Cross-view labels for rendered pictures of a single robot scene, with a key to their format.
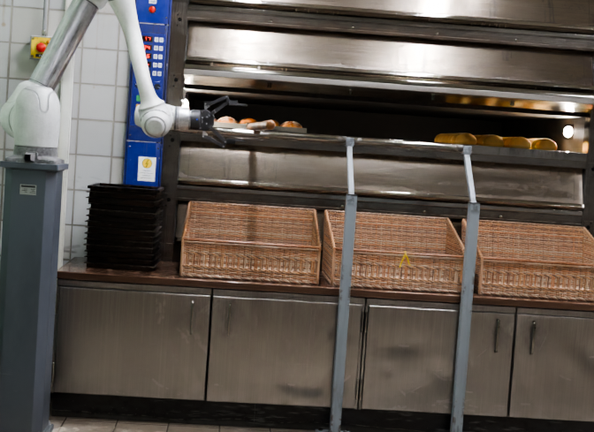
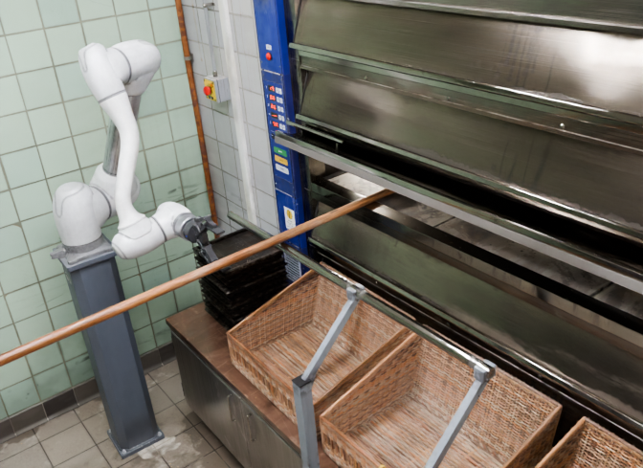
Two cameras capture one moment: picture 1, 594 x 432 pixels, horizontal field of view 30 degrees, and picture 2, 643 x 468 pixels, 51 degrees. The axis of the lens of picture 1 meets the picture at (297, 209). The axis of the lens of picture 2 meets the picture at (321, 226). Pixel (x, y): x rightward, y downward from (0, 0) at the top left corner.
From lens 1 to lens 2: 4.04 m
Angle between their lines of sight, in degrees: 60
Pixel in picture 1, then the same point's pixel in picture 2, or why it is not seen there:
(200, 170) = (327, 234)
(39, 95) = (56, 200)
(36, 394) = (116, 424)
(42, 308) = (101, 368)
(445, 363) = not seen: outside the picture
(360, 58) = (456, 146)
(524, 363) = not seen: outside the picture
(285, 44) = (383, 110)
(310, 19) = (403, 80)
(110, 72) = (261, 116)
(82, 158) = (259, 192)
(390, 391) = not seen: outside the picture
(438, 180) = (558, 347)
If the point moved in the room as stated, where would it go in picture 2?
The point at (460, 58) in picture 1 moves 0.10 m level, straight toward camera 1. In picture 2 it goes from (601, 175) to (569, 185)
